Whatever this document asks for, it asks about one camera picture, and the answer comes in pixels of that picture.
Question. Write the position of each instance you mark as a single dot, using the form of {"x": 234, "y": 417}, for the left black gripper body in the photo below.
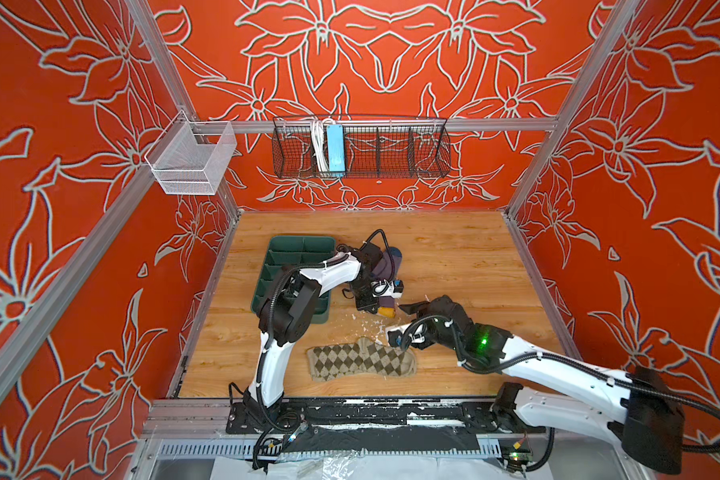
{"x": 363, "y": 294}

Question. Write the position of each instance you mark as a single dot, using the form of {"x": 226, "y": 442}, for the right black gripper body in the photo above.
{"x": 433, "y": 331}

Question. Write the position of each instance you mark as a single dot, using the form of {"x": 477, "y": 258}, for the purple sock with yellow cuff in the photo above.
{"x": 387, "y": 269}

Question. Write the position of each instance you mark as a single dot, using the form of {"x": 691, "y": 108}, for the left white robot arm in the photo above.
{"x": 284, "y": 316}

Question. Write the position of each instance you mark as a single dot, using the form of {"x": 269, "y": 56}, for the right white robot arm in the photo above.
{"x": 632, "y": 409}

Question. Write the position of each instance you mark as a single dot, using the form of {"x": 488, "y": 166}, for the light blue box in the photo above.
{"x": 336, "y": 150}

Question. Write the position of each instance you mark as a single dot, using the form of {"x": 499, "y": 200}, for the beige argyle sock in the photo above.
{"x": 364, "y": 356}

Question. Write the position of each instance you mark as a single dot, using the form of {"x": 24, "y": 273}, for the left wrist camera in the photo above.
{"x": 388, "y": 288}

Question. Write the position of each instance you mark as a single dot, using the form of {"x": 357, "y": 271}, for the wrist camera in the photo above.
{"x": 401, "y": 337}
{"x": 388, "y": 288}

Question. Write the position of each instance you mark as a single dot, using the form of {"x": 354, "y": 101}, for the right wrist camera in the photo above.
{"x": 401, "y": 337}

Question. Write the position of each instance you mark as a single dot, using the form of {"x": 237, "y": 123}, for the black wire wall basket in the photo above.
{"x": 376, "y": 147}

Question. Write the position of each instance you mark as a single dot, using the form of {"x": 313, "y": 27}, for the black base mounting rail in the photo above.
{"x": 387, "y": 425}

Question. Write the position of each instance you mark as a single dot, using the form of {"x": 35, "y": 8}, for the clear acrylic wall bin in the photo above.
{"x": 192, "y": 157}

